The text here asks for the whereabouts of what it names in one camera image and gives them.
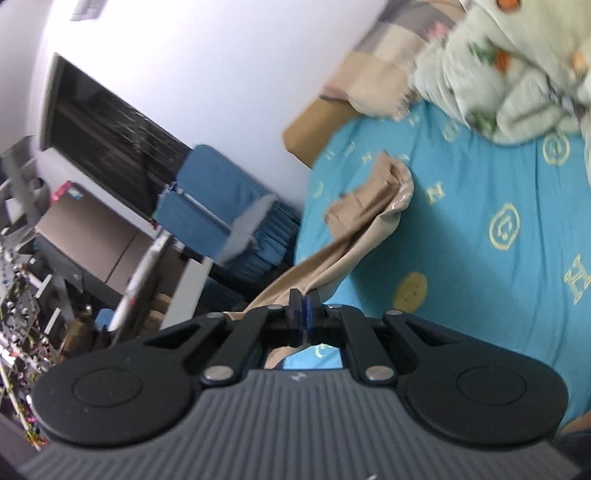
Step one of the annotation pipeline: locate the plaid beige pillow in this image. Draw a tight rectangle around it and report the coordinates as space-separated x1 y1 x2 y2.
321 0 465 120

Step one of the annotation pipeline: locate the dark window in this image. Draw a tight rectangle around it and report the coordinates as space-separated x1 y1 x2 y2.
40 56 190 219

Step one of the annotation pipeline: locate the tan beige garment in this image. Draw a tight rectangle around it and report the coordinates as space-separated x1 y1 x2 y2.
207 153 414 381

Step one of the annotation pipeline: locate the tan wooden headboard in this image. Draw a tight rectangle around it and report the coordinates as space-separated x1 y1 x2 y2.
283 98 360 168

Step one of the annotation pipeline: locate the grey seat cushion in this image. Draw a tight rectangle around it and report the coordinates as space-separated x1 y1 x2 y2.
215 194 277 266

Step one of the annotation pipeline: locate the brown cardboard box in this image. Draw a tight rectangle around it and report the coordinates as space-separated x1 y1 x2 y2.
36 182 151 308

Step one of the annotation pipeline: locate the light green printed blanket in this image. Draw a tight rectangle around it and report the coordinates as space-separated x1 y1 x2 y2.
410 0 590 145

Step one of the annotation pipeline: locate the white desk edge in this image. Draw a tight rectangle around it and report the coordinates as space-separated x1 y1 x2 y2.
160 257 213 330

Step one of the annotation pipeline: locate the blue covered chair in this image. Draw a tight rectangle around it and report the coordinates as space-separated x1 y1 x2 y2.
154 145 300 283

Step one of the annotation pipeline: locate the turquoise patterned bed sheet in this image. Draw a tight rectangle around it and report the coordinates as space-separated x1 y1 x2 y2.
295 103 590 421

